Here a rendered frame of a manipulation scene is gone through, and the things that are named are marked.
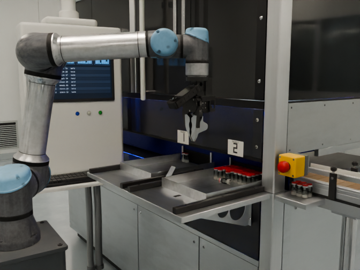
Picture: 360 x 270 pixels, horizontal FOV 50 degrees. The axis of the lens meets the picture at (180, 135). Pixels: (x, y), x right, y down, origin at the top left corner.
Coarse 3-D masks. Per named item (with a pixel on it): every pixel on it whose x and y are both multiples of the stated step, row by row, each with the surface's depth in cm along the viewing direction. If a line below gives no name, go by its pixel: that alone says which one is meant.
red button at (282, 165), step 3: (279, 162) 130; (282, 162) 129; (285, 162) 128; (279, 165) 129; (282, 165) 128; (285, 165) 128; (288, 165) 128; (279, 168) 130; (282, 168) 128; (285, 168) 128; (288, 168) 128; (282, 171) 129; (285, 171) 128
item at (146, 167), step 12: (156, 156) 185; (168, 156) 189; (180, 156) 194; (120, 168) 174; (132, 168) 165; (144, 168) 175; (156, 168) 175; (168, 168) 175; (180, 168) 162; (192, 168) 166; (204, 168) 170
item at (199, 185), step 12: (168, 180) 143; (180, 180) 152; (192, 180) 155; (204, 180) 155; (216, 180) 155; (180, 192) 138; (192, 192) 132; (204, 192) 139; (216, 192) 129; (228, 192) 133
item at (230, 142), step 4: (228, 140) 153; (232, 140) 151; (228, 144) 153; (232, 144) 151; (240, 144) 148; (228, 148) 154; (232, 148) 152; (240, 148) 148; (228, 152) 154; (232, 152) 152; (240, 152) 148; (240, 156) 149
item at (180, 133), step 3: (177, 132) 180; (180, 132) 179; (183, 132) 177; (186, 132) 175; (177, 135) 181; (180, 135) 179; (183, 135) 177; (186, 135) 175; (177, 138) 181; (180, 138) 179; (183, 138) 177; (186, 138) 175; (177, 141) 181; (180, 141) 179; (183, 141) 177; (186, 141) 175; (186, 144) 176
